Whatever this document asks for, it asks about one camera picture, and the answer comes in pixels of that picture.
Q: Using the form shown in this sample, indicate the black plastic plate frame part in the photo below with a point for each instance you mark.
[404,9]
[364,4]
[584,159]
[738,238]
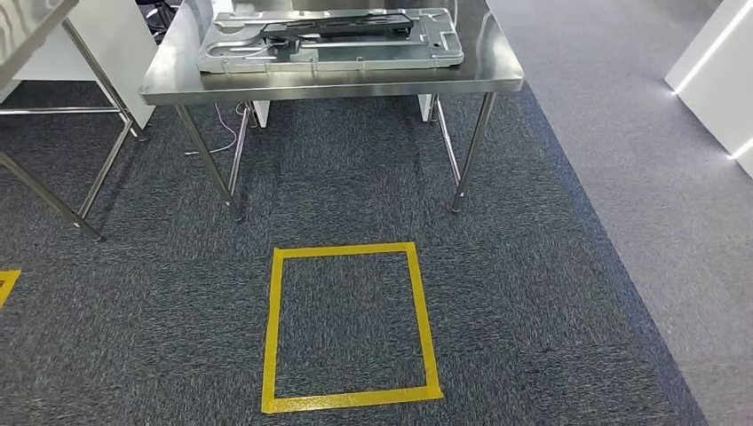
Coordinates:
[353,26]

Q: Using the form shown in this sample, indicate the stainless steel workbench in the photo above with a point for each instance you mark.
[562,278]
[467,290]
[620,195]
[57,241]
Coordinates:
[294,88]

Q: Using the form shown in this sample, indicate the yellow floor tape square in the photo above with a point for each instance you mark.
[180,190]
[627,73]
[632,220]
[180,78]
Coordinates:
[270,329]

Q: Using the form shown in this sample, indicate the grey metal fixture plate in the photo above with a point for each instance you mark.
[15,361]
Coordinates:
[412,59]

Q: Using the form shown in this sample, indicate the white cabinet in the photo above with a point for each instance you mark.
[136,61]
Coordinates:
[117,59]

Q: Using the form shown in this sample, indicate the white booth panel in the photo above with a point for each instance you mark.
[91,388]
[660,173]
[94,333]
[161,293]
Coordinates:
[718,88]

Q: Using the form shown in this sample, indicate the stainless steel side table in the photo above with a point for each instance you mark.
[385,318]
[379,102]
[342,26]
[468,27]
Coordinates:
[29,23]

